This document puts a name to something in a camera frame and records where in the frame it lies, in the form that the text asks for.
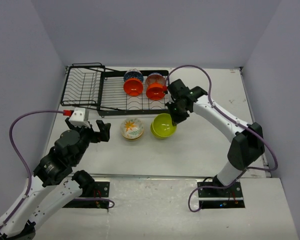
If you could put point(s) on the yellow teal patterned bowl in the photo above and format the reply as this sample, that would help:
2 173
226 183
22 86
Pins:
132 135

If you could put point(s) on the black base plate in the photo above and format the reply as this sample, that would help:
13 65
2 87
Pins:
100 189
231 198

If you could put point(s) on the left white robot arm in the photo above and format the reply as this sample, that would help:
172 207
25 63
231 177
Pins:
46 190

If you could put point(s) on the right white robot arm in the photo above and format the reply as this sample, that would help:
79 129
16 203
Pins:
245 145

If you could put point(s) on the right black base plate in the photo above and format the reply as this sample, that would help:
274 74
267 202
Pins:
231 198

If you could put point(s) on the white floral bowl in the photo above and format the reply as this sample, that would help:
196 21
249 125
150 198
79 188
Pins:
131 124

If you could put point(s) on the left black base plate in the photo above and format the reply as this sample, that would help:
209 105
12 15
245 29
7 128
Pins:
100 189

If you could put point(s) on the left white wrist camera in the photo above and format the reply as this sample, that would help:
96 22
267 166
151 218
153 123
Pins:
79 117

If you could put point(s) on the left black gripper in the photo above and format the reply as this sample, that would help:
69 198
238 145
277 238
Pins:
104 130

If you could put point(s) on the green bowl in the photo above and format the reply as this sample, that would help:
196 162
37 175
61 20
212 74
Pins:
162 126

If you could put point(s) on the red patterned bowl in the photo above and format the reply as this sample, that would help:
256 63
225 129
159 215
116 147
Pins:
155 78

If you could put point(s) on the orange bowl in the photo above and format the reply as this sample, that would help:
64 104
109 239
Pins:
133 87
156 91

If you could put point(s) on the black wire dish rack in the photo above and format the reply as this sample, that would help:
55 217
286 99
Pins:
97 87

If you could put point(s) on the blue patterned bowl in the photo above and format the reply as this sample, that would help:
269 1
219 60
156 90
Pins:
133 73

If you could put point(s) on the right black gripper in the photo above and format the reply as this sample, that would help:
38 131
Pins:
176 119

